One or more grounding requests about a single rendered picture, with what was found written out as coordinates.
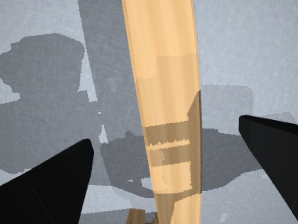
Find long wooden board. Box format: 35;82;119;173
121;0;204;224

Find wooden post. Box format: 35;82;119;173
126;208;158;224

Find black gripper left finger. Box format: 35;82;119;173
0;139;94;224

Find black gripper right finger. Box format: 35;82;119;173
238;115;298;221

